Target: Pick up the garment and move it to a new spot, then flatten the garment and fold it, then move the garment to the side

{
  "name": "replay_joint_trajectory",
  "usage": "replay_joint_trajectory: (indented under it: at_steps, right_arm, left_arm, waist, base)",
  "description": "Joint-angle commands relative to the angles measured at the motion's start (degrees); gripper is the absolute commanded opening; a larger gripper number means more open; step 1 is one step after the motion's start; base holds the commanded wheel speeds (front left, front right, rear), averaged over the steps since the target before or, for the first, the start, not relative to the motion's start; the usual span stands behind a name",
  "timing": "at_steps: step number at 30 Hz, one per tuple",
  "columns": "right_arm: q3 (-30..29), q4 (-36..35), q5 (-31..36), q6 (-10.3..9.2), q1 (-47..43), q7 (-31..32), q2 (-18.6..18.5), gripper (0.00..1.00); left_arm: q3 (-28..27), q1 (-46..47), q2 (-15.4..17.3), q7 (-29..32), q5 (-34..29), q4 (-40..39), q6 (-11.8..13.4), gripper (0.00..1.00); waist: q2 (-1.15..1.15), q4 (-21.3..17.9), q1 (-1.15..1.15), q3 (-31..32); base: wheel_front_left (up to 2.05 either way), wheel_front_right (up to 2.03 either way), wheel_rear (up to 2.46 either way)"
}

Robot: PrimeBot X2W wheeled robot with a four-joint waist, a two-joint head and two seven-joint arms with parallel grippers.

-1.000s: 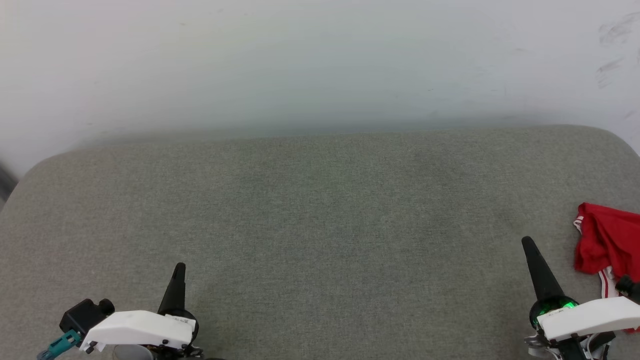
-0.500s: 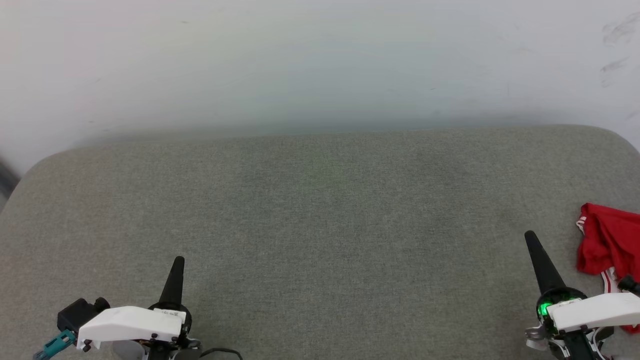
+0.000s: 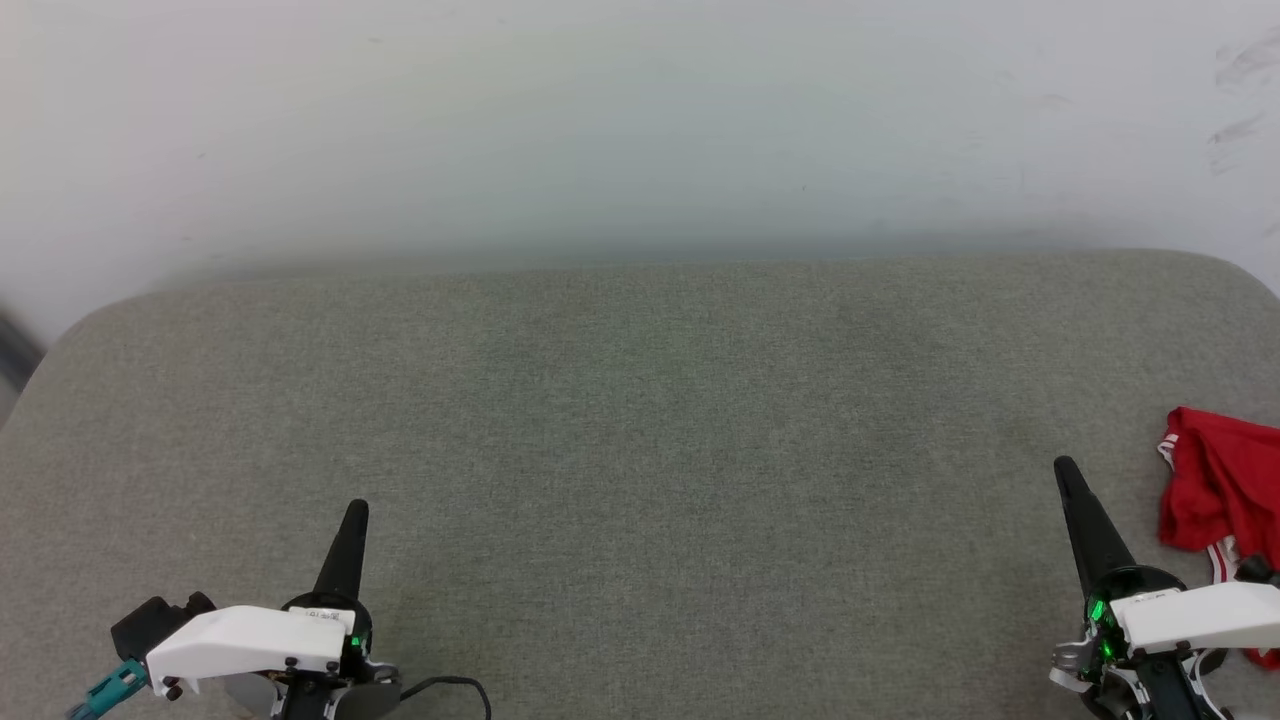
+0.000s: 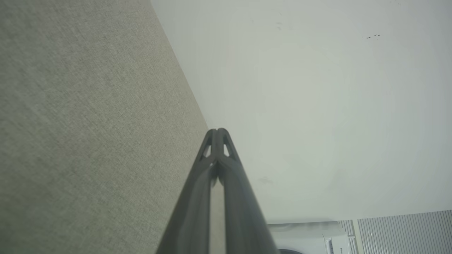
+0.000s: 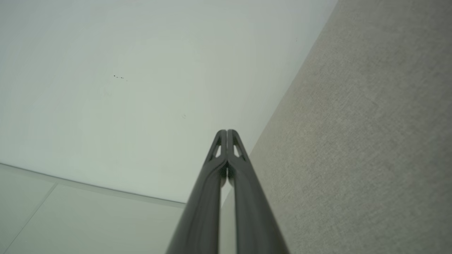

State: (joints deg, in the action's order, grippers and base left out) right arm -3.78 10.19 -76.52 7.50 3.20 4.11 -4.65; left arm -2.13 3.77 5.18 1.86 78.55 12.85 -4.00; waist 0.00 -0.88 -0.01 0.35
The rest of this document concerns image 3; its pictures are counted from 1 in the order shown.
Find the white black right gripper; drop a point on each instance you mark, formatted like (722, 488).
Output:
(1200, 615)

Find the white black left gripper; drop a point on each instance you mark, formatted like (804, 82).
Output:
(250, 640)

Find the red basketball jersey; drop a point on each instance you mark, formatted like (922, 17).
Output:
(1225, 480)

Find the grey fabric sofa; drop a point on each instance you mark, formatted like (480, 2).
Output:
(640, 450)

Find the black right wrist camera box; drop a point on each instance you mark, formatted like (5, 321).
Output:
(1258, 571)

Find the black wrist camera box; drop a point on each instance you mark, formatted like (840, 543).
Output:
(1258, 571)
(150, 622)

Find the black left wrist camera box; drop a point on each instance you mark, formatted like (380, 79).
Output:
(150, 622)

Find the teal left camera connector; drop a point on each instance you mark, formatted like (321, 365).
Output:
(112, 688)

